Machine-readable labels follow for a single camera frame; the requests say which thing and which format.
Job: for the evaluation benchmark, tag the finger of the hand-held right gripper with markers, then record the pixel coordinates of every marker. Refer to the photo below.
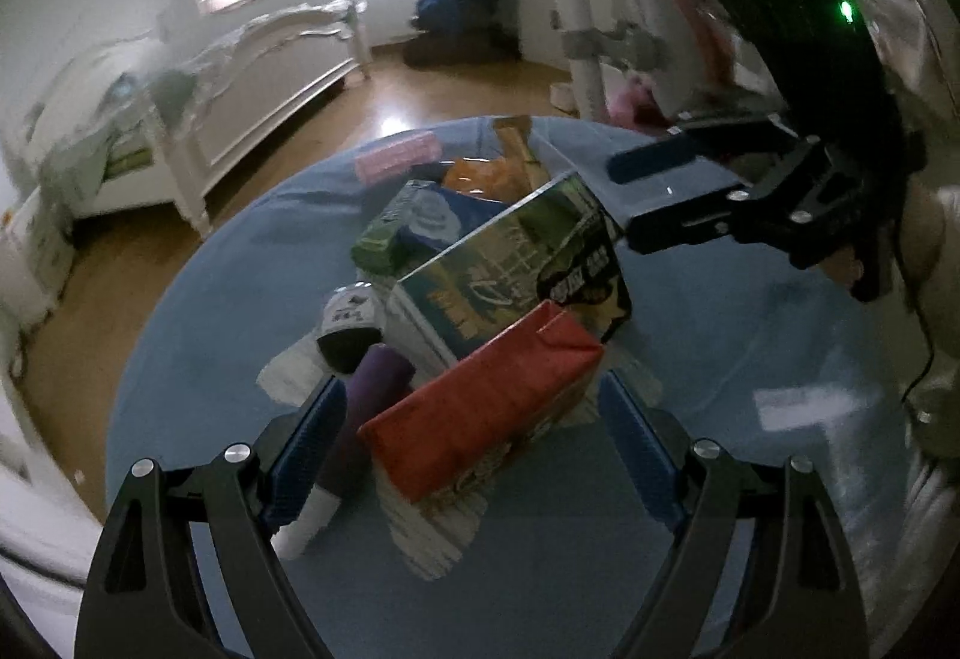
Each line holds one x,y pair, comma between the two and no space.
652,160
675,220

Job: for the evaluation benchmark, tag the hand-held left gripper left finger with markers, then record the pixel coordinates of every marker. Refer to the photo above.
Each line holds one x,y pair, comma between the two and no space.
307,453

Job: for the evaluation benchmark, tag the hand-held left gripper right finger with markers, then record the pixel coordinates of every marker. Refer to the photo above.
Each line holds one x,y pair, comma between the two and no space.
637,453

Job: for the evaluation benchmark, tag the red carton box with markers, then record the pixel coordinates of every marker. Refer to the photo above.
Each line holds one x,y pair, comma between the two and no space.
480,397

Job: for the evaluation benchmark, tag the pink toy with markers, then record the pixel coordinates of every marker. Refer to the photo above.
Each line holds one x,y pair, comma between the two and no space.
634,97

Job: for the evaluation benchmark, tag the purple tube with white cap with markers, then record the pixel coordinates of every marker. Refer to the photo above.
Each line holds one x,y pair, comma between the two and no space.
375,385

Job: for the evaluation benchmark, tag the black snack packet yellow print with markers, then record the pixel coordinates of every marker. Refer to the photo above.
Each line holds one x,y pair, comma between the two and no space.
592,288

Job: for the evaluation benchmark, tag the black and white small bottle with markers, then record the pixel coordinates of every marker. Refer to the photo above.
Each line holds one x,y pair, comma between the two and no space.
351,325

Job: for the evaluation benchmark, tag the brown and yellow packet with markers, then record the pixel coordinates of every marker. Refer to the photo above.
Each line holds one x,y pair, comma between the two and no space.
517,142

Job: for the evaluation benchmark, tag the orange snack packet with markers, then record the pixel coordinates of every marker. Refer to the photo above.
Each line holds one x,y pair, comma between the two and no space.
480,175

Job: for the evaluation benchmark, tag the green and blue box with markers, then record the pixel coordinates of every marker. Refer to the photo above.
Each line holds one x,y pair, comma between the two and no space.
480,269

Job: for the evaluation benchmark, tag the small green and blue carton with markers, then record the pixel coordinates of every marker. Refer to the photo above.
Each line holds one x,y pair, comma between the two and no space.
420,220

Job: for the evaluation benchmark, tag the pink packet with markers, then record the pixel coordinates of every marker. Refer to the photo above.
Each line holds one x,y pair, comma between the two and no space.
397,157

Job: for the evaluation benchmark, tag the white bed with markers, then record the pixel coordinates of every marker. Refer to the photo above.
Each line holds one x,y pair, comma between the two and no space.
247,97

